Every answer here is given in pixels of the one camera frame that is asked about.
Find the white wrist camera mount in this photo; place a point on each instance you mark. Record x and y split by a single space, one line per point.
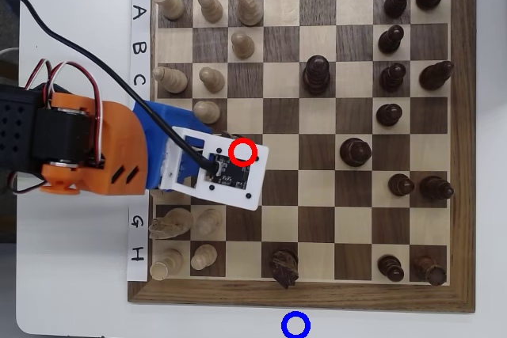
253 183

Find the dark wooden queen chess piece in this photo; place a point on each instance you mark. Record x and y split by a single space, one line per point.
317 76

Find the wooden chessboard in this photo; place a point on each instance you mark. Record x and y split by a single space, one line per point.
277 298

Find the light wooden rook chess piece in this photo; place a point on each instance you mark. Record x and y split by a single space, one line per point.
168 3
167 264

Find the black pawn E6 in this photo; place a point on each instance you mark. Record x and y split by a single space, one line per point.
355 152

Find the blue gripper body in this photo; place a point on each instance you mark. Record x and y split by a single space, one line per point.
155 117

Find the light wooden pawn chess piece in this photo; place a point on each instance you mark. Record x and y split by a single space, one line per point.
208 222
242 45
204 257
212 79
206 112
210 7

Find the white paper letter strip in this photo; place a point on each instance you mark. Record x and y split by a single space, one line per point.
139 136

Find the dark wooden pawn chess piece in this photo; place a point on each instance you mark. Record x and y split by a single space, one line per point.
391 268
389 115
391 39
393 77
397 2
401 184

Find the dark wooden bishop chess piece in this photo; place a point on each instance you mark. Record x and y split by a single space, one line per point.
435 187
435 76

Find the light wooden knight chess piece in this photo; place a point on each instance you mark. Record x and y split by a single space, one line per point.
248 5
172 224

